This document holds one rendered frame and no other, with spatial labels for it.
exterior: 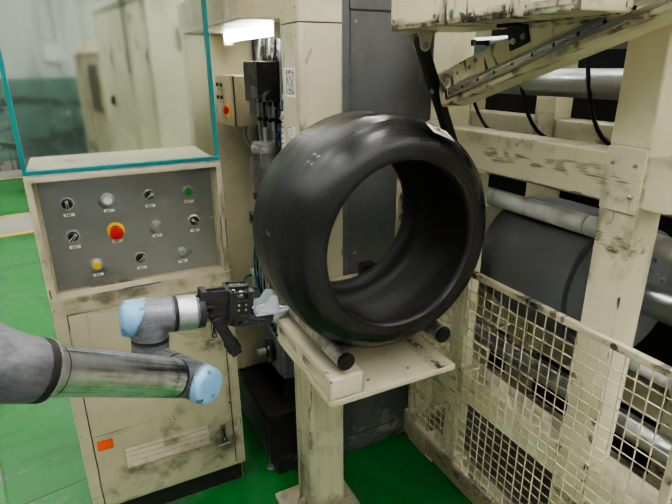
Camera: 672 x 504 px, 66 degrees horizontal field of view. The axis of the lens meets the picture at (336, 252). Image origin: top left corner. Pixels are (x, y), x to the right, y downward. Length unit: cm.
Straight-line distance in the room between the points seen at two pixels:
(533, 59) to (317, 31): 53
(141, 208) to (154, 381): 86
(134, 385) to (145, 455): 114
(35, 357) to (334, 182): 60
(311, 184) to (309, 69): 44
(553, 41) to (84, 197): 132
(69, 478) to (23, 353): 170
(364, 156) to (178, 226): 86
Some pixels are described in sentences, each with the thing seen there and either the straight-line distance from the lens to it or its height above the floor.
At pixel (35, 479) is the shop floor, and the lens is 257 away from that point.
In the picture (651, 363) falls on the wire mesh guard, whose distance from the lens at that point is 121.
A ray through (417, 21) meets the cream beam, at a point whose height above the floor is 165.
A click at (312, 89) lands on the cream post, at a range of 142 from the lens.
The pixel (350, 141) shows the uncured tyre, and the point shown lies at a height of 140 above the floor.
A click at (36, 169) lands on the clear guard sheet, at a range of 168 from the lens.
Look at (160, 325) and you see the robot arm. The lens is 112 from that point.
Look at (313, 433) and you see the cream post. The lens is 182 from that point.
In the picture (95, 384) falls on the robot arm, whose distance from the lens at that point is 91.
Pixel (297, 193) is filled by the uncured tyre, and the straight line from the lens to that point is 107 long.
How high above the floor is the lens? 155
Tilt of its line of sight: 20 degrees down
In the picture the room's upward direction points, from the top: straight up
